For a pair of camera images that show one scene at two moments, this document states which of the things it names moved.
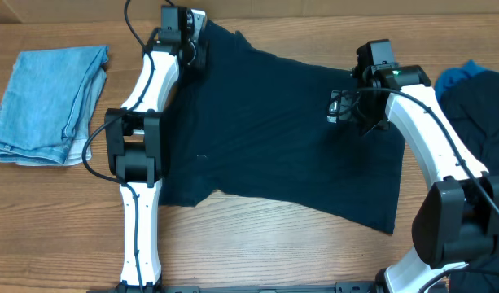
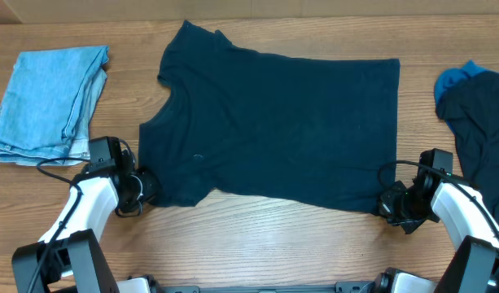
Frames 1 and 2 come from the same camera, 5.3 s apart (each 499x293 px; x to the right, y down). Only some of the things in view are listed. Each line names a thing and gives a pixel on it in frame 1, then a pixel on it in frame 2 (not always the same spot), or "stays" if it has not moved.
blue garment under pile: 448,76 stays
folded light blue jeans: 45,113 stays
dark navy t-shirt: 251,121 stays
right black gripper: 363,112 -> 391,202
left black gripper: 198,52 -> 150,185
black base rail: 338,287 stays
